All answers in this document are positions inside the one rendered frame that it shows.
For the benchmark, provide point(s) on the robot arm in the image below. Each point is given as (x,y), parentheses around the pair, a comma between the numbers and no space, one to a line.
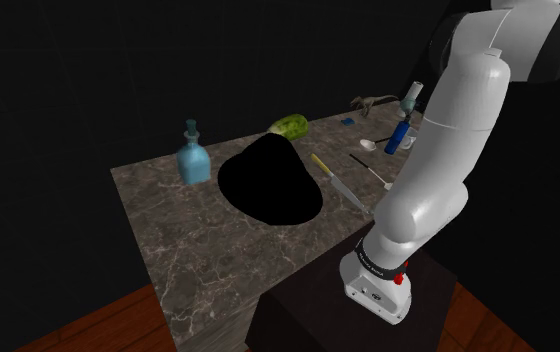
(460,141)

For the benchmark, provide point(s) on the black dome-shaped object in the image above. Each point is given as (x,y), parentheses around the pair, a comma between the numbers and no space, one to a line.
(270,183)

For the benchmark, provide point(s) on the green lettuce head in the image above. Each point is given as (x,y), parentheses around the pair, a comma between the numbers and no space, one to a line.
(290,124)

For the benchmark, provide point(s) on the light blue glass bottle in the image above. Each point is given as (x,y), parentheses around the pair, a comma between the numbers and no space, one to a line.
(194,163)

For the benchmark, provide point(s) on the small blue sponge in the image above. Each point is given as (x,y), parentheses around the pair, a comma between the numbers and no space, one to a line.
(348,121)

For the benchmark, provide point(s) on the grey dinosaur figure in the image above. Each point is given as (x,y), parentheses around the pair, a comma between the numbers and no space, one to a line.
(370,102)

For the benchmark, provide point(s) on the dark blue cylindrical bottle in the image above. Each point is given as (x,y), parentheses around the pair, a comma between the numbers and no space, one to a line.
(396,138)

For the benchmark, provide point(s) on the white mug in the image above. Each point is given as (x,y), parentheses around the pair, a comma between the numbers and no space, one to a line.
(408,142)

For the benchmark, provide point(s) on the dark robot stand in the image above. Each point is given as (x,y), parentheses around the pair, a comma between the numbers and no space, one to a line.
(319,312)

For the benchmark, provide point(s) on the pale teal and white bottle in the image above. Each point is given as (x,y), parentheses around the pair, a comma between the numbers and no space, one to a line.
(410,100)

